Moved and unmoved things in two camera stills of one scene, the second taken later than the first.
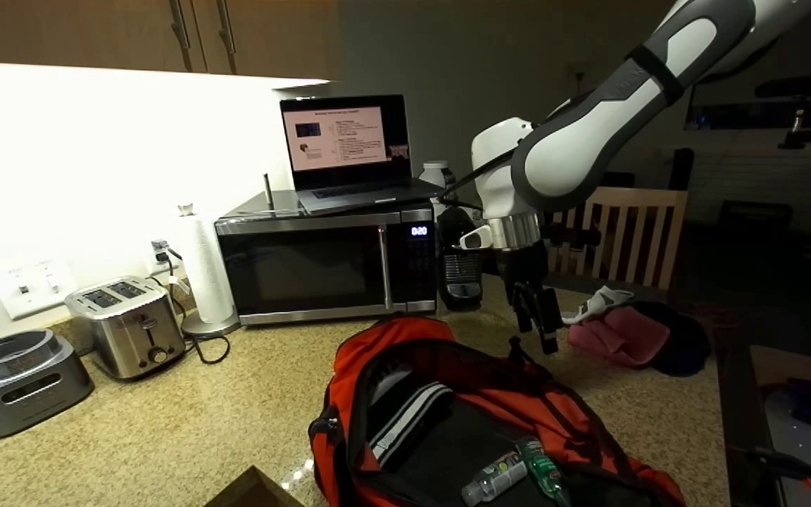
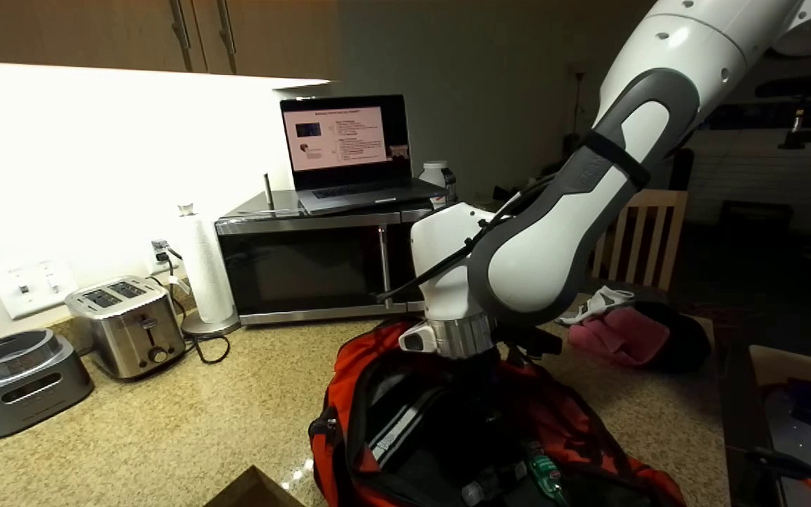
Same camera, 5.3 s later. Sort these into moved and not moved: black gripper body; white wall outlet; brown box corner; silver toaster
Moved: black gripper body
Not moved: silver toaster; brown box corner; white wall outlet
